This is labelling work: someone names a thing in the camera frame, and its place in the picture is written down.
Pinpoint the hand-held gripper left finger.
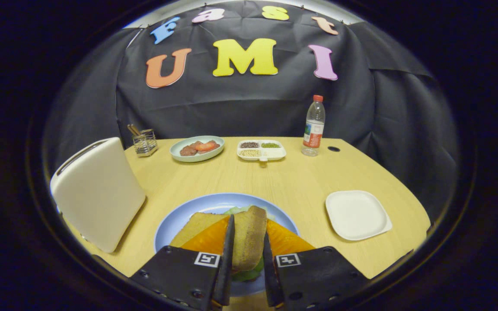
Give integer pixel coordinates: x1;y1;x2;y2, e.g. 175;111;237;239
129;215;236;311

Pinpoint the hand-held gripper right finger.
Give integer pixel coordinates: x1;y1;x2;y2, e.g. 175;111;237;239
263;218;370;309

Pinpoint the green lettuce leaf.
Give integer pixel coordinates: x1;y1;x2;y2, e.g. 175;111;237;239
224;206;265;282

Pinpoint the brown bread slice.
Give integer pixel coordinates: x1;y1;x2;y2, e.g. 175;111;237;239
170;206;268;272

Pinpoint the blue round plate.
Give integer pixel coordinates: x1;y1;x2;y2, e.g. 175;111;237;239
154;193;300;298

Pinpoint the white square plate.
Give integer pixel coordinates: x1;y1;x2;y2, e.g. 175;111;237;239
326;190;393;241

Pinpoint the pale green round plate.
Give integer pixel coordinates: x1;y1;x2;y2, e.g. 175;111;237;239
170;136;225;163

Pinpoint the brown meat slice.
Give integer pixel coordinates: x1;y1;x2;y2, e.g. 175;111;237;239
179;141;204;157

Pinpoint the white divided tray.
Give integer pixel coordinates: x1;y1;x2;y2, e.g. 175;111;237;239
237;140;287;163

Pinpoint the clear chopstick holder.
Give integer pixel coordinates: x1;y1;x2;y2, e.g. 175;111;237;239
132;129;159;157

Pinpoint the white toaster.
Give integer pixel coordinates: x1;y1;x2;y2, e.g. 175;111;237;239
50;137;147;254

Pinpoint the clear red-capped water bottle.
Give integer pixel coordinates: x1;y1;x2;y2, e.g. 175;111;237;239
301;95;326;157

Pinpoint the black backdrop cloth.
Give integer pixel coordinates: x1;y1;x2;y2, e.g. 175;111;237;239
44;0;461;225

